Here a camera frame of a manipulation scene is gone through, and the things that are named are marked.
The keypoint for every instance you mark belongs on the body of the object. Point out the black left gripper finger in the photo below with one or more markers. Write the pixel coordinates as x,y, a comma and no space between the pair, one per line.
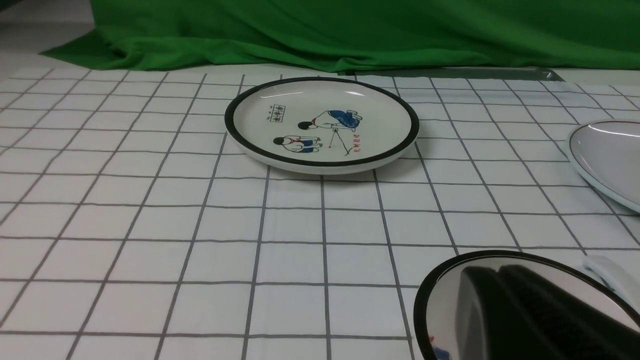
512,313

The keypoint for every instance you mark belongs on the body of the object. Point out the green cloth backdrop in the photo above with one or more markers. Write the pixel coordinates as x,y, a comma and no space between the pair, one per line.
352,35

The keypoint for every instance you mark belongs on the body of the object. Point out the white bowl with black rim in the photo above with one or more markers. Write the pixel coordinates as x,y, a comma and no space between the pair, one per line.
436,301

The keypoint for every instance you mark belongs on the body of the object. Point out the pale green ceramic spoon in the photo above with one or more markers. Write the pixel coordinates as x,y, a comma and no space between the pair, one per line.
616,278

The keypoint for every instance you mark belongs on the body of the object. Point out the white grid tablecloth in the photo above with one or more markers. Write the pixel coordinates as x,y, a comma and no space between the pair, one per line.
134,228

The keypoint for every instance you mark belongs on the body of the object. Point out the white plate with cartoon print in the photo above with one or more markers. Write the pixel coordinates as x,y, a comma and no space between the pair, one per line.
321,125

